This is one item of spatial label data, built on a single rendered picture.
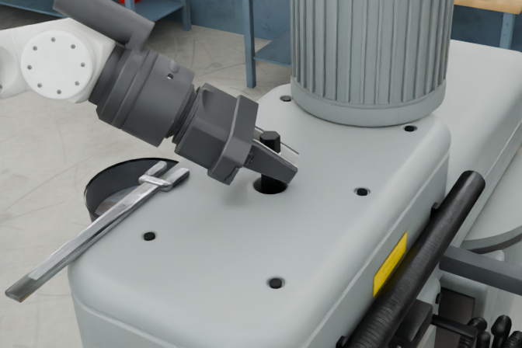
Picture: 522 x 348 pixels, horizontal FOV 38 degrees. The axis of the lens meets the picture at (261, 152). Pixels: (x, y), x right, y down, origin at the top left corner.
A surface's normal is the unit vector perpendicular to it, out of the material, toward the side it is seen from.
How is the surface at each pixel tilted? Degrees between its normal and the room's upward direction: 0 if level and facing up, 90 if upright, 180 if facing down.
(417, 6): 90
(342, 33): 90
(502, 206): 0
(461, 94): 0
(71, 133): 0
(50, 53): 75
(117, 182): 86
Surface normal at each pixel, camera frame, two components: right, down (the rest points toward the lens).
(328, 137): -0.04, -0.86
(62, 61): 0.07, 0.28
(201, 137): -0.07, 0.52
